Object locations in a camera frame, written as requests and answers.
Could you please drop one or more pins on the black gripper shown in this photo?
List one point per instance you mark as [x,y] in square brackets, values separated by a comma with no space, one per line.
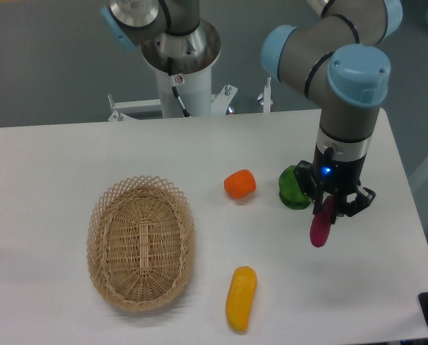
[336,166]

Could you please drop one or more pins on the purple sweet potato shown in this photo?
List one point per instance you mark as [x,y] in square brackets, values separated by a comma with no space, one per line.
[322,222]

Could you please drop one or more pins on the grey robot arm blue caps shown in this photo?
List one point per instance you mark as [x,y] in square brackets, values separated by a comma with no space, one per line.
[335,64]

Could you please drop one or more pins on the green toy pepper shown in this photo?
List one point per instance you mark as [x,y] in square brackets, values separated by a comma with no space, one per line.
[289,190]

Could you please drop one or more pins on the orange toy pepper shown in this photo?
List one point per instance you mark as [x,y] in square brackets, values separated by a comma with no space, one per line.
[240,184]

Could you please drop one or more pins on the yellow toy banana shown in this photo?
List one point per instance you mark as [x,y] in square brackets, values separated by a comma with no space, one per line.
[240,298]

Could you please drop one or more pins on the woven wicker basket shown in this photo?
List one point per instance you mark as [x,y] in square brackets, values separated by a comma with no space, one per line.
[141,244]

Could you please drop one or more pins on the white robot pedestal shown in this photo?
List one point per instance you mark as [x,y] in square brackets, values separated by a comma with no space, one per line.
[183,70]

